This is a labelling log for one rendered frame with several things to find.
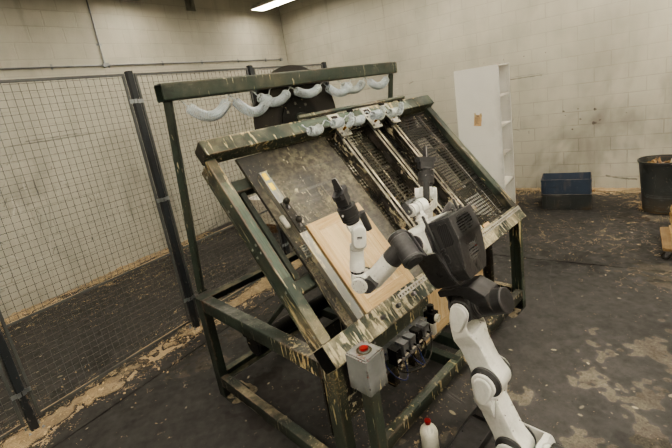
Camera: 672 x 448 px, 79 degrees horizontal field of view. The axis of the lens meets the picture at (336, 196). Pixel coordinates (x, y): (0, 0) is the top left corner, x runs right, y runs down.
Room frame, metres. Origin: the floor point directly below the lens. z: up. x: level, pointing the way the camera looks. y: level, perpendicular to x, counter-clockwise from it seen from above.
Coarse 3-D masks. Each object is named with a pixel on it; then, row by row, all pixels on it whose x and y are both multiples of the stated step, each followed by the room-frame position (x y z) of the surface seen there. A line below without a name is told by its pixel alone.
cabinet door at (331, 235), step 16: (320, 224) 2.17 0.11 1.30; (336, 224) 2.22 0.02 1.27; (320, 240) 2.08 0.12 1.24; (336, 240) 2.13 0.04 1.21; (368, 240) 2.23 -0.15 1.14; (384, 240) 2.28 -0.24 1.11; (336, 256) 2.05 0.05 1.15; (368, 256) 2.14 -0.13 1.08; (336, 272) 1.99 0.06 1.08; (400, 272) 2.15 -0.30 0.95; (384, 288) 2.02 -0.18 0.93; (400, 288) 2.06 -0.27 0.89; (368, 304) 1.90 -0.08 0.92
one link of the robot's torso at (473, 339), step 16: (464, 320) 1.60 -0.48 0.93; (480, 320) 1.71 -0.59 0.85; (464, 336) 1.61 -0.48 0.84; (480, 336) 1.63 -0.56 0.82; (464, 352) 1.65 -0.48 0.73; (480, 352) 1.59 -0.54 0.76; (496, 352) 1.63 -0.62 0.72; (480, 368) 1.59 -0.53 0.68; (496, 368) 1.57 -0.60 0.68; (496, 384) 1.52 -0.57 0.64
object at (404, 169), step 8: (384, 112) 2.93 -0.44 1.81; (368, 120) 2.95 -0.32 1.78; (376, 120) 2.95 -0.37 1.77; (368, 128) 2.98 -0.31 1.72; (376, 128) 2.95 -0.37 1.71; (376, 136) 2.93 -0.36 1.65; (384, 136) 2.95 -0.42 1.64; (376, 144) 2.94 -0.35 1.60; (384, 144) 2.89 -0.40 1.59; (384, 152) 2.89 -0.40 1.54; (392, 152) 2.85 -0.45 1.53; (392, 160) 2.85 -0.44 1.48; (400, 160) 2.84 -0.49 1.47; (400, 168) 2.80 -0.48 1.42; (408, 168) 2.80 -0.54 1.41; (400, 176) 2.81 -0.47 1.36; (408, 176) 2.76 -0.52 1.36; (416, 176) 2.77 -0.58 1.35; (408, 184) 2.76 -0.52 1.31; (416, 184) 2.71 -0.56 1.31; (440, 208) 2.63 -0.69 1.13
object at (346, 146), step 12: (336, 132) 2.75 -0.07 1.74; (348, 132) 2.74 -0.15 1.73; (348, 144) 2.70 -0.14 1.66; (348, 156) 2.69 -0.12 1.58; (360, 156) 2.67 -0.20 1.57; (360, 168) 2.62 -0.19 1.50; (372, 180) 2.56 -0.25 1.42; (384, 192) 2.51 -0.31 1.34; (384, 204) 2.50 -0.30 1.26; (396, 204) 2.48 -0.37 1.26; (396, 216) 2.44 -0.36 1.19; (408, 216) 2.44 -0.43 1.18; (408, 228) 2.38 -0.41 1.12
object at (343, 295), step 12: (264, 180) 2.21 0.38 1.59; (276, 192) 2.18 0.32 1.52; (276, 204) 2.15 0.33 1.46; (300, 240) 2.04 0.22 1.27; (312, 240) 2.04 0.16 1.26; (312, 252) 1.98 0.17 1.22; (324, 264) 1.95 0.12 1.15; (324, 276) 1.93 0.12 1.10; (336, 276) 1.93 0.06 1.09; (336, 288) 1.88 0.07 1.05; (348, 300) 1.85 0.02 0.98; (348, 312) 1.83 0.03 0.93; (360, 312) 1.83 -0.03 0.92
